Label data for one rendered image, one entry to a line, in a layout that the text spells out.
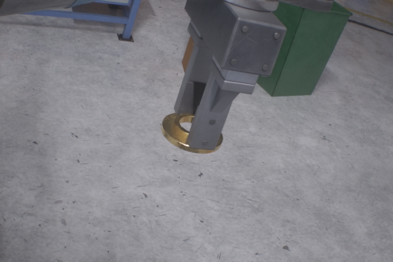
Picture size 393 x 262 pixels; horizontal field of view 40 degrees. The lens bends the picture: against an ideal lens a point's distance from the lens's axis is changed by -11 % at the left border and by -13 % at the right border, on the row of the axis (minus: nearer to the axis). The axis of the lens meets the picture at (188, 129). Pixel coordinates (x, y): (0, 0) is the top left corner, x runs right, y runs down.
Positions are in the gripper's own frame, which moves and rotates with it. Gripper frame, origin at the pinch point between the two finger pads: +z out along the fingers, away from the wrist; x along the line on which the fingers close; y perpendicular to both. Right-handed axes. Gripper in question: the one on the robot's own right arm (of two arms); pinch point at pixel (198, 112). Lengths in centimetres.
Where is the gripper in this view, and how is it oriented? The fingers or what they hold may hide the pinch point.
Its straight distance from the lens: 59.8
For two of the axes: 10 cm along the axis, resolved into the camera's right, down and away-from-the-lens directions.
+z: -2.8, 8.2, 5.1
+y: -9.3, -0.9, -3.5
